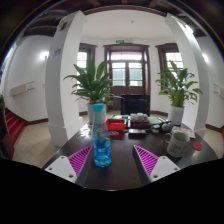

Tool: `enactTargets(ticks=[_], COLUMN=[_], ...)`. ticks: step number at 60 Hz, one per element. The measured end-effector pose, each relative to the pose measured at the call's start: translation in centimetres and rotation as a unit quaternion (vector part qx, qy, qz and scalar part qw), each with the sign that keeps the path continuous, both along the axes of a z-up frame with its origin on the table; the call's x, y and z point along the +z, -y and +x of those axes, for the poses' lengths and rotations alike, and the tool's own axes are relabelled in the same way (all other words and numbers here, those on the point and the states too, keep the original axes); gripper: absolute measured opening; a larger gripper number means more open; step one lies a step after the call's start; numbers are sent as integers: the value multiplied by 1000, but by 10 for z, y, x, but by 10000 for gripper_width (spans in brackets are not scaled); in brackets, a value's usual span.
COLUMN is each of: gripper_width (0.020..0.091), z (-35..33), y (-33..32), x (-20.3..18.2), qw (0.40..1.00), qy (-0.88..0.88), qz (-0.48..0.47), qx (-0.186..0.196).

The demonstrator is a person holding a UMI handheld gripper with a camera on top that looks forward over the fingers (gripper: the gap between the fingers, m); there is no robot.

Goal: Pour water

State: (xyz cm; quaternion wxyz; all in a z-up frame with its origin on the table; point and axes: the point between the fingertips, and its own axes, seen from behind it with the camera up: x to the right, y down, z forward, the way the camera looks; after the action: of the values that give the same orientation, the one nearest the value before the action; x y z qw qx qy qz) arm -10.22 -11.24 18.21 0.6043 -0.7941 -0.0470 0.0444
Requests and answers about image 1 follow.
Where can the dark-framed window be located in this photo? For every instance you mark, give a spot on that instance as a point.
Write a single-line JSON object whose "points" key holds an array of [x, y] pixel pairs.
{"points": [[82, 60], [175, 58]]}

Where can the grey round microphone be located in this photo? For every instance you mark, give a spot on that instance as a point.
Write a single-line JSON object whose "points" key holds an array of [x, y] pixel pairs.
{"points": [[164, 127], [170, 125]]}

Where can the red carpeted staircase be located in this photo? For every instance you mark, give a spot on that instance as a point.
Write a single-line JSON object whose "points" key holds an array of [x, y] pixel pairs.
{"points": [[15, 128]]}

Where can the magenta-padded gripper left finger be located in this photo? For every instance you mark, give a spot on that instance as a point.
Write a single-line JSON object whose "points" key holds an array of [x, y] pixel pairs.
{"points": [[63, 166]]}

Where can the printed magazine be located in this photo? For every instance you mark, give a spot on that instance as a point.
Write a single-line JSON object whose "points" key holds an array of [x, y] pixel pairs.
{"points": [[185, 131]]}

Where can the dark wooden stair post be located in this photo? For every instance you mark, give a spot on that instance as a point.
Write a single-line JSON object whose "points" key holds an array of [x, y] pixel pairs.
{"points": [[6, 133]]}

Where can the leafy plant in white pot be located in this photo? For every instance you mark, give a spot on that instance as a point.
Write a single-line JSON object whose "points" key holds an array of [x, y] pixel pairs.
{"points": [[93, 86], [176, 90]]}

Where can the green exit sign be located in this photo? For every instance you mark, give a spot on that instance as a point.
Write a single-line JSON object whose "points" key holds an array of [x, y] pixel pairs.
{"points": [[120, 41]]}

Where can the white wall heater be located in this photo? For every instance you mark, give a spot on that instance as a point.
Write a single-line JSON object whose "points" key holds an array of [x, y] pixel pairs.
{"points": [[20, 89], [220, 90]]}

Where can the brown box with white items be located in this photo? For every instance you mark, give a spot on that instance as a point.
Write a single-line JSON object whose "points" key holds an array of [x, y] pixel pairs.
{"points": [[139, 121]]}

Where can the dark wooden double door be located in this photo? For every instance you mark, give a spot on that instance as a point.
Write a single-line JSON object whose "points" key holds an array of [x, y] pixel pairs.
{"points": [[126, 88]]}

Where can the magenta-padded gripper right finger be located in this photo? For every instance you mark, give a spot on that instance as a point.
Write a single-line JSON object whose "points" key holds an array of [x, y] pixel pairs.
{"points": [[161, 166]]}

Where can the red box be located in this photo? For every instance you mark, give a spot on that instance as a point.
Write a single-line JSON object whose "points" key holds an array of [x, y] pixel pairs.
{"points": [[116, 125]]}

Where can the black chair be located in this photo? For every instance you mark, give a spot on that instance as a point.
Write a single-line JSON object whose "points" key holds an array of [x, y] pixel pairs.
{"points": [[135, 105]]}

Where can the clear blue-capped drink bottle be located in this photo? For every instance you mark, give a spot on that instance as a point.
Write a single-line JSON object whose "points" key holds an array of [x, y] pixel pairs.
{"points": [[101, 146]]}

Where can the small green plant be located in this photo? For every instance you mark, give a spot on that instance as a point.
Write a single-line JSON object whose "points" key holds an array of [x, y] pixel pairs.
{"points": [[1, 98]]}

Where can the small black device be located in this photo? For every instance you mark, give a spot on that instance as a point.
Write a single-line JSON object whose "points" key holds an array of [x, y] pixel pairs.
{"points": [[137, 133]]}

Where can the flat round red coaster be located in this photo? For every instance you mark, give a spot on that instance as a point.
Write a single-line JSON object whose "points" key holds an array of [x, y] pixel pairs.
{"points": [[197, 146]]}

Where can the green cloth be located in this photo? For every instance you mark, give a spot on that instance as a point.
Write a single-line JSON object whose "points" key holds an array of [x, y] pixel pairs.
{"points": [[154, 120]]}

